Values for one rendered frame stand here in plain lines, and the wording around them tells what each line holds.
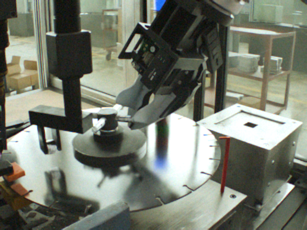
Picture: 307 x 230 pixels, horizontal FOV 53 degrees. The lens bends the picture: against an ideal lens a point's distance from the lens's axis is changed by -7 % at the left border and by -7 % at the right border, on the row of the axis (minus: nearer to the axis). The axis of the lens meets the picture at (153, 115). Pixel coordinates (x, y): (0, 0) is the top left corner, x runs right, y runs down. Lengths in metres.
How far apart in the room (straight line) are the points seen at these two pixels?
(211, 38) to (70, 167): 0.25
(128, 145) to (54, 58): 0.17
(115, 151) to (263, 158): 0.30
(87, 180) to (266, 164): 0.35
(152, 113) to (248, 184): 0.30
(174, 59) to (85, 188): 0.18
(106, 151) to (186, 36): 0.19
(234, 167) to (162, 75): 0.35
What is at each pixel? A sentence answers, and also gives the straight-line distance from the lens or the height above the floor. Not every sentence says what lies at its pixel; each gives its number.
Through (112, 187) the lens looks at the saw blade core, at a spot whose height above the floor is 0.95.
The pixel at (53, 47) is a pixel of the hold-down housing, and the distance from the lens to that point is 0.37.
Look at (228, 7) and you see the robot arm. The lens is 0.37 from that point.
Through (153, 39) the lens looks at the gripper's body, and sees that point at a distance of 0.37.
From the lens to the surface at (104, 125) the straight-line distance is 0.47.
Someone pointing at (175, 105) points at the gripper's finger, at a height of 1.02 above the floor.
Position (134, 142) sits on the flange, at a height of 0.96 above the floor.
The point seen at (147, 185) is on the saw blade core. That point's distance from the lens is 0.40.
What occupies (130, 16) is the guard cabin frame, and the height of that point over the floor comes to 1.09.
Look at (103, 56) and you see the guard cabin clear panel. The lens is 1.24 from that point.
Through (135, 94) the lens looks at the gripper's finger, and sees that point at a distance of 0.45.
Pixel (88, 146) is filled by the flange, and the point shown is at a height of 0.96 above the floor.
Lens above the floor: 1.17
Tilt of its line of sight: 21 degrees down
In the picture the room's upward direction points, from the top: straight up
